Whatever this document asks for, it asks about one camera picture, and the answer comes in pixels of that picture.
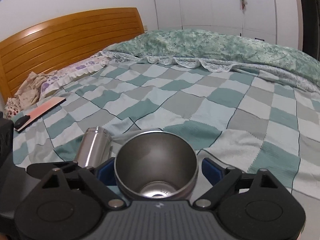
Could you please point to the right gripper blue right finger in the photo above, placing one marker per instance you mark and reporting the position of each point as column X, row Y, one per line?
column 213, row 172

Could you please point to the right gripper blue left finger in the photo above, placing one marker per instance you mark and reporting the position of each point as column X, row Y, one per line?
column 105, row 172

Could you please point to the blue cartoon steel cup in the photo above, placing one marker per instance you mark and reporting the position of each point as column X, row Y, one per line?
column 156, row 165

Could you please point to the silver steel thermos bottle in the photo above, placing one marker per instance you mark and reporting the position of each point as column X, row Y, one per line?
column 94, row 148

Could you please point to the small black object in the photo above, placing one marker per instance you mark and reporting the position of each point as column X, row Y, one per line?
column 21, row 121

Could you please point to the checkered teal bed blanket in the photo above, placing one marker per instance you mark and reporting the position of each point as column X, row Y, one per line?
column 247, row 118

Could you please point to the beige crumpled cloth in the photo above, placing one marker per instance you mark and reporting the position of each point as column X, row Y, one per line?
column 27, row 94

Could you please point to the purple floral pillow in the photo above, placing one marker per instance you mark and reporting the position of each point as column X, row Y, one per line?
column 59, row 78

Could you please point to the green floral duvet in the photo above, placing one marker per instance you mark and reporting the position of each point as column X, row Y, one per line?
column 196, row 44

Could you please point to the wooden bed headboard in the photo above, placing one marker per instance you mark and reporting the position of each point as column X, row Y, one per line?
column 59, row 42

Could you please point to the white wardrobe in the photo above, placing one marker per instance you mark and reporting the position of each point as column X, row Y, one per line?
column 273, row 21

